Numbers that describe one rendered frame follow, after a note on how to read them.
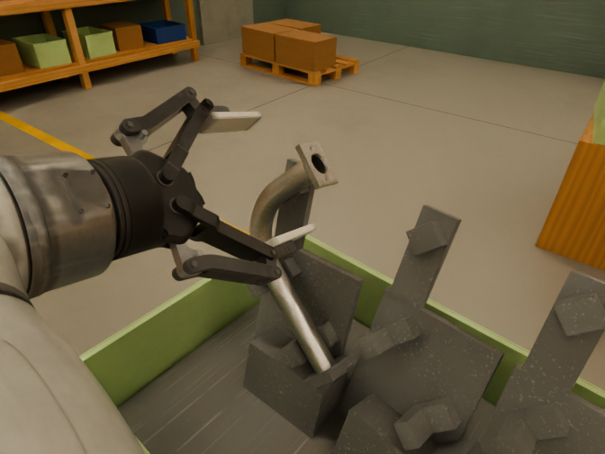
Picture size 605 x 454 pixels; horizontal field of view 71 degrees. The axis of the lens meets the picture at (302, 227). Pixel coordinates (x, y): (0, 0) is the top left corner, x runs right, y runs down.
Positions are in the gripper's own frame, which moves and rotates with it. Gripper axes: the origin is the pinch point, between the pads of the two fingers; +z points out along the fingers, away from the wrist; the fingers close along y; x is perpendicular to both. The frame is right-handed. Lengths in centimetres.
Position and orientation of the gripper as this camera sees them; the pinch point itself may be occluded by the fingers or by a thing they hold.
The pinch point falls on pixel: (273, 177)
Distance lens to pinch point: 46.6
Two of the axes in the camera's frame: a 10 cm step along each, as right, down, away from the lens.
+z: 5.9, -2.2, 7.8
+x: -6.8, 3.8, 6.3
